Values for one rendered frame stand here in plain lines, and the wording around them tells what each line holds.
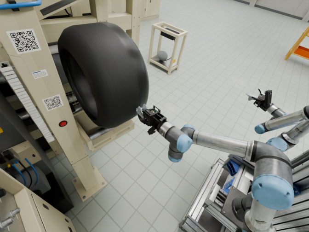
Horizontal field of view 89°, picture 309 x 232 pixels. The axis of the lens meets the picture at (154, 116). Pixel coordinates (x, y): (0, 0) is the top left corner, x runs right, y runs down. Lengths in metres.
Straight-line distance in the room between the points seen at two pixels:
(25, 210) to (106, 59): 0.78
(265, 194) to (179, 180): 1.37
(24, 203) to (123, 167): 1.14
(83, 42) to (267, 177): 0.89
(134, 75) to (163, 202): 1.42
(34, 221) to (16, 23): 0.79
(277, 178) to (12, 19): 1.00
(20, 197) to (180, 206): 1.39
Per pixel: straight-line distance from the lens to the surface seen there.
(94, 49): 0.78
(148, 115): 0.75
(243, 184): 1.52
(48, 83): 0.84
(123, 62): 0.79
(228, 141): 0.81
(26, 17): 0.73
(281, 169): 0.74
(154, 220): 1.83
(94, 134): 1.09
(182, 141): 0.69
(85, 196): 1.89
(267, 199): 0.73
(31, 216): 1.01
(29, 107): 0.90
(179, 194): 1.94
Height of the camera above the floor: 1.79
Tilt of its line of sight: 47 degrees down
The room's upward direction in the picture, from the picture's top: 11 degrees clockwise
